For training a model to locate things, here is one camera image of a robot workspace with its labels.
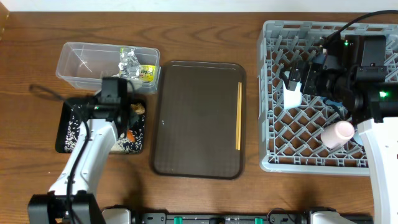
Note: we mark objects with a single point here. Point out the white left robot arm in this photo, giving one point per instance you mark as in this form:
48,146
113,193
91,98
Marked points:
72,197

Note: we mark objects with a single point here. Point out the yellow snack wrapper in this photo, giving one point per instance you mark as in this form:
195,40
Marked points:
147,73

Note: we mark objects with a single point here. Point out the brown food scrap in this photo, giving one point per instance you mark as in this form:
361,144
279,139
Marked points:
138,108

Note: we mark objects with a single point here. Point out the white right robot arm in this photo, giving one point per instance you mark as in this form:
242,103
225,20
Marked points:
352,71

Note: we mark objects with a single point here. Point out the brown serving tray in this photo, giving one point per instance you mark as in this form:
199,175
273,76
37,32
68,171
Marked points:
195,124

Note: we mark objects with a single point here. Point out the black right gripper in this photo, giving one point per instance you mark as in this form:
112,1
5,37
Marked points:
311,72

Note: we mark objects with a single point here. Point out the pink cup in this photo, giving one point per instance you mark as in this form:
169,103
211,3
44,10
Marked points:
337,134

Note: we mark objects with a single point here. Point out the white rice pile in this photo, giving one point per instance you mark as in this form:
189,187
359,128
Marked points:
122,145

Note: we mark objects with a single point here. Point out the dark blue plate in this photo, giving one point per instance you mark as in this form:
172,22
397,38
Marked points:
334,105

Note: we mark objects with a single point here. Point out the wooden chopstick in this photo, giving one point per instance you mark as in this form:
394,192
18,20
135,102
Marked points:
239,115
236,120

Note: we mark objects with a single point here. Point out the orange carrot piece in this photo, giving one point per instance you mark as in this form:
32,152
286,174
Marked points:
130,136

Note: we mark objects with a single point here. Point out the clear plastic bin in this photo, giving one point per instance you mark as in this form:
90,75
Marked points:
84,65

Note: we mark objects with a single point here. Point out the grey dishwasher rack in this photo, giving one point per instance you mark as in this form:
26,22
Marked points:
289,140

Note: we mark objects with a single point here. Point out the aluminium foil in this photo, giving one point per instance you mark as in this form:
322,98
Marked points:
129,65

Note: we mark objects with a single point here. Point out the black tray bin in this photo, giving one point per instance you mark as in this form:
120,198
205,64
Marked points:
63,118

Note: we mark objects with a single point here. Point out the light blue rice bowl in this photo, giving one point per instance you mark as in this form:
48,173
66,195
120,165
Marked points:
292,99

